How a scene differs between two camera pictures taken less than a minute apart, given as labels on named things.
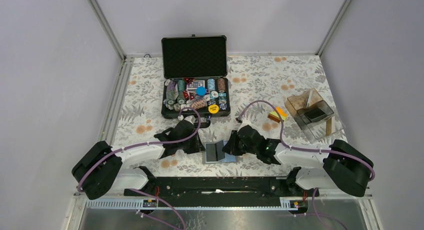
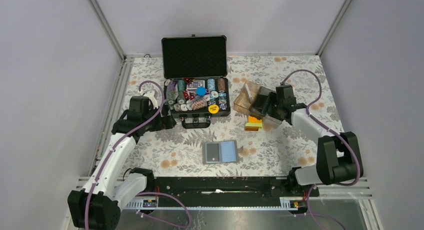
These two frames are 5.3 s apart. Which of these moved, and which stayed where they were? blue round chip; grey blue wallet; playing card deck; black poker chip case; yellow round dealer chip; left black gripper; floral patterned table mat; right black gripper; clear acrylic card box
Moved: clear acrylic card box; right black gripper; left black gripper
Stayed: grey blue wallet; floral patterned table mat; blue round chip; black poker chip case; playing card deck; yellow round dealer chip
